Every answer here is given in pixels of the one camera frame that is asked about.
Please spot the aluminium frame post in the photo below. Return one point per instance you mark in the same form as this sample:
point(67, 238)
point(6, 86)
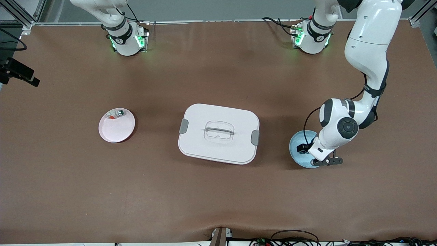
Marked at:
point(421, 15)
point(20, 15)

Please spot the white switch with green button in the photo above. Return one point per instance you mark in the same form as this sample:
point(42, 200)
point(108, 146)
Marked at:
point(116, 113)

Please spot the pink round plate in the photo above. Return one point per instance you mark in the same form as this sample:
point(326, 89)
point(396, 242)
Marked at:
point(116, 129)

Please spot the brown table mat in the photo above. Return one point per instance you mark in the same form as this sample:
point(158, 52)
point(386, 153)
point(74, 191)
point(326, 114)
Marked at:
point(218, 191)

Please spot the white lidded storage box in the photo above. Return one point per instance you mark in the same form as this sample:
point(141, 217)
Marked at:
point(218, 133)

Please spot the brown mounting post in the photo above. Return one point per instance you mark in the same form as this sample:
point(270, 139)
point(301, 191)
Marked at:
point(218, 237)

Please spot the aluminium frame rail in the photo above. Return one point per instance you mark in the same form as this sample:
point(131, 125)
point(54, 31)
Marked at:
point(222, 21)

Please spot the light blue round plate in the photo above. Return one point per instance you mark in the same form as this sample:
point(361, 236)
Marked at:
point(294, 155)

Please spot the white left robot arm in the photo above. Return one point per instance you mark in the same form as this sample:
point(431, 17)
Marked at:
point(368, 41)

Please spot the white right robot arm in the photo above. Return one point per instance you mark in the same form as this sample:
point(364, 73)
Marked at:
point(124, 41)

